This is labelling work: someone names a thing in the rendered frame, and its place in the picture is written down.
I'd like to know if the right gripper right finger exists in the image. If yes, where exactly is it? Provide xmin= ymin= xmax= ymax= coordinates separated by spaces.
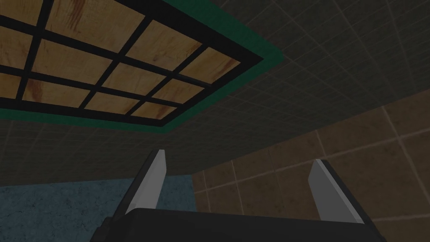
xmin=307 ymin=159 xmax=372 ymax=224

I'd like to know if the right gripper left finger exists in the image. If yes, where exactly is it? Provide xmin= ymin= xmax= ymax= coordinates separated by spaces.
xmin=114 ymin=149 xmax=167 ymax=219

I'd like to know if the green framed window black grid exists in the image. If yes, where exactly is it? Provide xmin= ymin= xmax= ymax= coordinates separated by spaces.
xmin=0 ymin=0 xmax=285 ymax=134

